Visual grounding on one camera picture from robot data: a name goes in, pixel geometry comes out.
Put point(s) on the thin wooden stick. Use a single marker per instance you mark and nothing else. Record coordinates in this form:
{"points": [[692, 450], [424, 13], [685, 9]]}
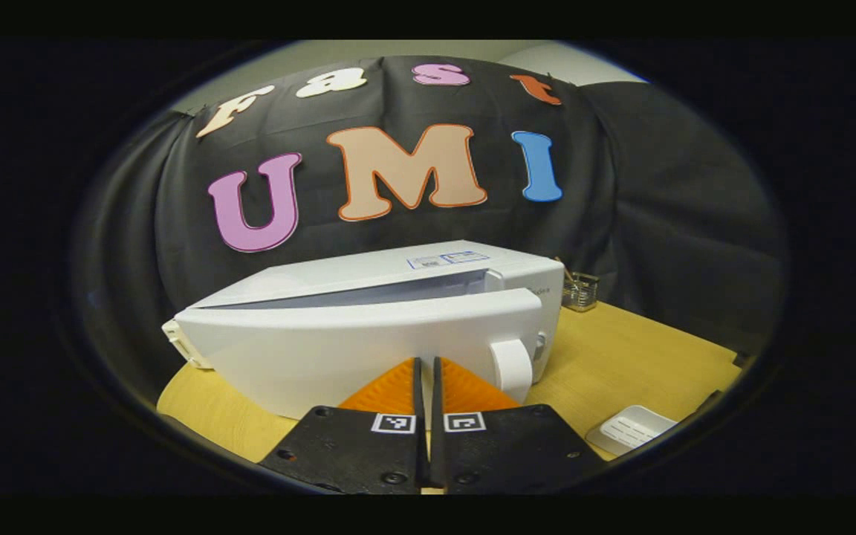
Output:
{"points": [[565, 269]]}

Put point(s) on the white rectangular tray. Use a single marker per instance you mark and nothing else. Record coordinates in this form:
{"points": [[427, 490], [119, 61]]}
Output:
{"points": [[632, 429]]}

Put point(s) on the small glass jar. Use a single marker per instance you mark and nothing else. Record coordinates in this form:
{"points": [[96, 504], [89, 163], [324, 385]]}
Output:
{"points": [[582, 293]]}

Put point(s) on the white microwave oven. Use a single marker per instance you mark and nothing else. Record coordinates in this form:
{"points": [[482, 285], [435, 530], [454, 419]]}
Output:
{"points": [[324, 349]]}

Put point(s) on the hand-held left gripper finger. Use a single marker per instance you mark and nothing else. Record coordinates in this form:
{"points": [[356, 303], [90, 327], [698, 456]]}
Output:
{"points": [[418, 394], [436, 394]]}

